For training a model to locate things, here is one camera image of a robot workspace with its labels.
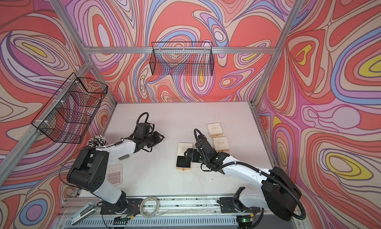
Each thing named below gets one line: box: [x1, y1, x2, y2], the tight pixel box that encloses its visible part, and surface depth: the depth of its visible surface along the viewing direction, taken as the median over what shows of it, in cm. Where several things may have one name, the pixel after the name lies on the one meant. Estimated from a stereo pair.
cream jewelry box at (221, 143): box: [212, 136, 230, 153], surface depth 96 cm
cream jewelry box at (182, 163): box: [175, 142, 193, 172], surface depth 88 cm
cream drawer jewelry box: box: [206, 122, 224, 138], surface depth 101 cm
